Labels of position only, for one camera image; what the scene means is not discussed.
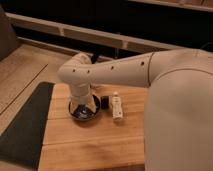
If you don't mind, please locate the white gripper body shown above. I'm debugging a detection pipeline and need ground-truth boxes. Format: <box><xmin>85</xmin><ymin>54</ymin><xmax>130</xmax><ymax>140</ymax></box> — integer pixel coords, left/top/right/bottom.
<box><xmin>69</xmin><ymin>84</ymin><xmax>96</xmax><ymax>113</ymax></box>

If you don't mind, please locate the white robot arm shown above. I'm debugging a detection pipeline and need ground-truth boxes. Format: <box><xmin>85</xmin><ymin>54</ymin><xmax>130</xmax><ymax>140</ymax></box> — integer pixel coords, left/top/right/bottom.
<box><xmin>58</xmin><ymin>48</ymin><xmax>213</xmax><ymax>171</ymax></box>

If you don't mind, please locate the white eraser block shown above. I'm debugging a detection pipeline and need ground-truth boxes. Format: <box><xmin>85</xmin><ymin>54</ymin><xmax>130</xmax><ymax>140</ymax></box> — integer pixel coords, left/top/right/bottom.
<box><xmin>112</xmin><ymin>92</ymin><xmax>123</xmax><ymax>120</ymax></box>

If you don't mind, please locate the dark round bowl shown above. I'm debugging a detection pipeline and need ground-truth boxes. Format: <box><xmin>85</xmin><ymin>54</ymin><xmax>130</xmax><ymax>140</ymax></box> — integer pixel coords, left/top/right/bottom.
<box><xmin>68</xmin><ymin>94</ymin><xmax>100</xmax><ymax>121</ymax></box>

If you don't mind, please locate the small black object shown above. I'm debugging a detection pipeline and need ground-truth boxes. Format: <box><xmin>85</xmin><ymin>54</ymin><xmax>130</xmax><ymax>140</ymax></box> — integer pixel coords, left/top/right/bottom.
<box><xmin>101</xmin><ymin>96</ymin><xmax>109</xmax><ymax>109</ymax></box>

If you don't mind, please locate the dark floor mat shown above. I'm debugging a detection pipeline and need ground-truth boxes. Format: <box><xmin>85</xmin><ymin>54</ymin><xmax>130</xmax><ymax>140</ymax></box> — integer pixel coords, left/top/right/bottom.
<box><xmin>0</xmin><ymin>82</ymin><xmax>54</xmax><ymax>169</ymax></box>

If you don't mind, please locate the wooden shelf rail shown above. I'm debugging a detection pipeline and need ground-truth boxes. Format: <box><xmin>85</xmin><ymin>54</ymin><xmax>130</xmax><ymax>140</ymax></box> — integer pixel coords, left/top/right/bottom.
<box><xmin>6</xmin><ymin>13</ymin><xmax>181</xmax><ymax>53</ymax></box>

